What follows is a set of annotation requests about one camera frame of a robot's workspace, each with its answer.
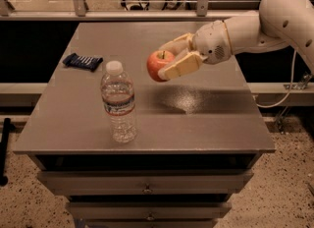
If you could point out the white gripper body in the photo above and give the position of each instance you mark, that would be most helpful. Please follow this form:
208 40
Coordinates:
211 42

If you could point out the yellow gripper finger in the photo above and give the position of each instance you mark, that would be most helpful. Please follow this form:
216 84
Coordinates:
185 63
179 44

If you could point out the red apple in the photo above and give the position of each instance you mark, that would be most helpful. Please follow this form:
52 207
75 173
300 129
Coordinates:
156 61

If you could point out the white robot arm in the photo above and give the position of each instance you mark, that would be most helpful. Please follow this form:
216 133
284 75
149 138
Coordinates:
275 25

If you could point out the clear plastic water bottle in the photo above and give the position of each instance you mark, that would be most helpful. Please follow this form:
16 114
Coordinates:
117 93

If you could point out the blue snack bar wrapper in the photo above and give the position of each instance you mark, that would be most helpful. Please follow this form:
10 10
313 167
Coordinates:
82 62

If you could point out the grey drawer cabinet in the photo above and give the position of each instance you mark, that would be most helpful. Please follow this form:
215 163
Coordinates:
207 121

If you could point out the upper grey drawer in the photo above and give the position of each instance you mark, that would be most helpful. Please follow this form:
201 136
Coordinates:
144 182

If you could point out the grey drawer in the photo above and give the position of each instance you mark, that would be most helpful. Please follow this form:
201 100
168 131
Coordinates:
149 211
144 182

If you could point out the lower grey drawer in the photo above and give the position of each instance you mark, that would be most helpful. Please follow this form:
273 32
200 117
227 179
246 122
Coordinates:
149 211

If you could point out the black bar on floor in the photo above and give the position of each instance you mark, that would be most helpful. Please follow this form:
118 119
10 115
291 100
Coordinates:
3 150

